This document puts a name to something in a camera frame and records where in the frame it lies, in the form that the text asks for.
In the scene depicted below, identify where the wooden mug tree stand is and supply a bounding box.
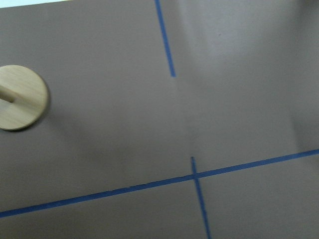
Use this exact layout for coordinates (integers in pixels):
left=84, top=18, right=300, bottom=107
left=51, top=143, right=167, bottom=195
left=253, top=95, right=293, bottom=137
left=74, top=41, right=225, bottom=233
left=0, top=65, right=49, bottom=131

